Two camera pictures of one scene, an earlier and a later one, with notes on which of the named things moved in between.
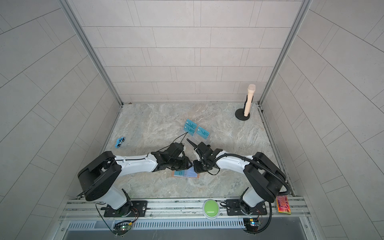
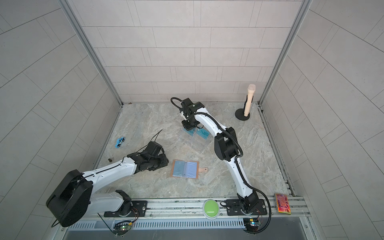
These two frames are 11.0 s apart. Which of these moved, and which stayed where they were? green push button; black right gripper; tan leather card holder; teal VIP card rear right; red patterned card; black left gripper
Moved: black right gripper; black left gripper
Stayed: teal VIP card rear right; tan leather card holder; red patterned card; green push button
